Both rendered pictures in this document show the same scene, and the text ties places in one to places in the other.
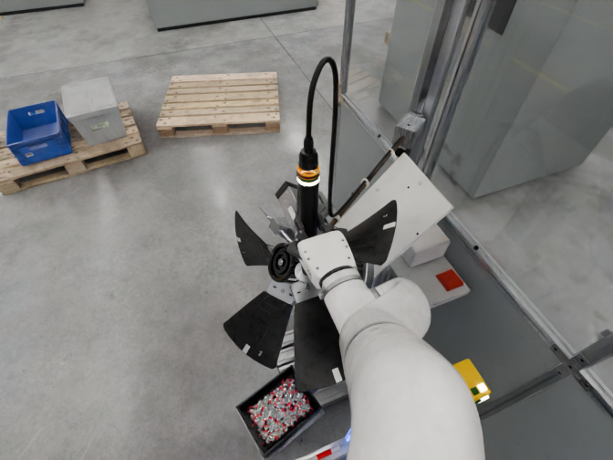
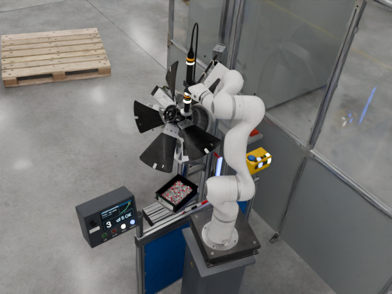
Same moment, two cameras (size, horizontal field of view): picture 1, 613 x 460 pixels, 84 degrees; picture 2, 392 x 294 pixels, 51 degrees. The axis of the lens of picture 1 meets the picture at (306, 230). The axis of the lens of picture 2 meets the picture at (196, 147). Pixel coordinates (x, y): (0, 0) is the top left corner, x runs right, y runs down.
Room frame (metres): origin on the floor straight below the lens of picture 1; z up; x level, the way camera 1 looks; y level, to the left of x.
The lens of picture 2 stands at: (-1.40, 0.54, 2.76)
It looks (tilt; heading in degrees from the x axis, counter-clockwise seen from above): 42 degrees down; 342
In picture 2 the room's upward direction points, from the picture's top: 6 degrees clockwise
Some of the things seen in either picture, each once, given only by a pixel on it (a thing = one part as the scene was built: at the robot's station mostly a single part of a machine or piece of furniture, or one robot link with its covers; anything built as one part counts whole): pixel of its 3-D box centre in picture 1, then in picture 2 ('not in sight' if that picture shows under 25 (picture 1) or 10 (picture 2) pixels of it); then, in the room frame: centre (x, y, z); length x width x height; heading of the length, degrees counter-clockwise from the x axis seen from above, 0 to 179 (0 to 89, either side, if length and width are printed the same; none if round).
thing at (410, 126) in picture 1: (409, 130); (219, 52); (1.01, -0.35, 1.37); 0.10 x 0.07 x 0.09; 146
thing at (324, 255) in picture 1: (327, 260); (199, 93); (0.39, -0.04, 1.48); 0.11 x 0.10 x 0.07; 21
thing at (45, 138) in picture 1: (39, 131); not in sight; (2.61, 2.38, 0.25); 0.60 x 0.41 x 0.22; 28
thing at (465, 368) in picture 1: (450, 390); (255, 161); (0.26, -0.41, 1.02); 0.16 x 0.10 x 0.11; 111
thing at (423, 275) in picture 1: (419, 266); (234, 128); (0.80, -0.48, 0.85); 0.36 x 0.24 x 0.03; 21
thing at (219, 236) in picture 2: not in sight; (222, 224); (-0.22, -0.03, 1.10); 0.19 x 0.19 x 0.18
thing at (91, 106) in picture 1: (97, 111); not in sight; (2.85, 1.94, 0.31); 0.60 x 0.42 x 0.33; 28
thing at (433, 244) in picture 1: (419, 240); (233, 114); (0.88, -0.48, 0.92); 0.17 x 0.16 x 0.11; 111
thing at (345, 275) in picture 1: (339, 286); (206, 98); (0.33, -0.06, 1.48); 0.09 x 0.03 x 0.08; 111
